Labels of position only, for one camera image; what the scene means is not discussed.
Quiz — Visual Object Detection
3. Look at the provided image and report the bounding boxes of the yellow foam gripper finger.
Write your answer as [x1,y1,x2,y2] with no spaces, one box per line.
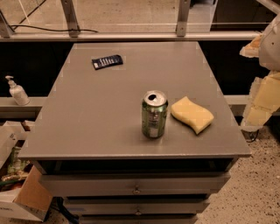
[240,35,262,58]
[241,71,280,132]

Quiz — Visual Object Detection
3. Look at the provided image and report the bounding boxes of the yellow sponge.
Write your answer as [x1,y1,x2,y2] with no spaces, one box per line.
[171,96,214,135]

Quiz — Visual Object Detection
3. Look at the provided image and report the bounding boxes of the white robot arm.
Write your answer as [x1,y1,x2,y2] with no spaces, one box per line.
[240,15,280,132]

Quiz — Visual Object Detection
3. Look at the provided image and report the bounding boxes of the dark blue rxbar wrapper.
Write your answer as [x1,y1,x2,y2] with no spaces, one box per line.
[92,54,123,70]

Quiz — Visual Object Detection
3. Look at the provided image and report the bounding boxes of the green soda can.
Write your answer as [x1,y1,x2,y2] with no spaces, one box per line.
[142,90,168,138]

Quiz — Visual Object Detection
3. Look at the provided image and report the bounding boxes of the grey drawer cabinet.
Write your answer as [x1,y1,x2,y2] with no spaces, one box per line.
[20,42,250,224]

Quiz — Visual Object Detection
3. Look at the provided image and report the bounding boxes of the top drawer knob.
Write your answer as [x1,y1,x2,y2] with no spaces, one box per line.
[133,186,141,195]

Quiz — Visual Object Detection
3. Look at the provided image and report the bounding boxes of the drawer knob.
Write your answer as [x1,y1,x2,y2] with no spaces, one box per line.
[135,210,142,216]
[133,186,141,195]

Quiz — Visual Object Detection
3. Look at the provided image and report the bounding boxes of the white pump bottle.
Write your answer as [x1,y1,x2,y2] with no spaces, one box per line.
[5,75,30,106]

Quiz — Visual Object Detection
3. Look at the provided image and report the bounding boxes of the open cardboard box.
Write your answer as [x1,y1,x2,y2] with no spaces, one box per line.
[0,121,53,221]

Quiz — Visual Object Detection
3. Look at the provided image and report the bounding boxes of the black floor cable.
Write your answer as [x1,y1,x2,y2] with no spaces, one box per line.
[245,129,260,144]

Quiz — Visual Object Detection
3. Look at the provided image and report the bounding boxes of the black cable on ledge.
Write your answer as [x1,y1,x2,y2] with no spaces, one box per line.
[8,24,100,33]

